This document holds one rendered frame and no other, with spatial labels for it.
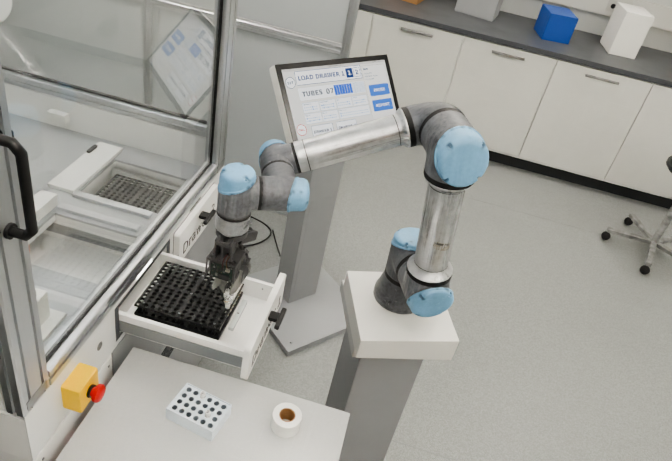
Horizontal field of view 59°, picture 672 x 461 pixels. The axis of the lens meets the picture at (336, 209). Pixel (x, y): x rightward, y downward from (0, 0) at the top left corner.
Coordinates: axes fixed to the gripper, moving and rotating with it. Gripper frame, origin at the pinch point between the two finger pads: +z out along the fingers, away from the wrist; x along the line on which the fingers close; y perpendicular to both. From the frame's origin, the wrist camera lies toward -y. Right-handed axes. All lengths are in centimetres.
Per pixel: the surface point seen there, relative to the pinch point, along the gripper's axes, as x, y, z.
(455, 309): 74, -132, 98
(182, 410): 0.1, 23.2, 18.9
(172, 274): -17.9, -5.8, 7.8
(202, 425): 6.2, 25.6, 18.2
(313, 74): -11, -97, -18
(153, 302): -17.2, 5.3, 7.8
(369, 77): 7, -115, -16
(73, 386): -19.2, 34.5, 6.7
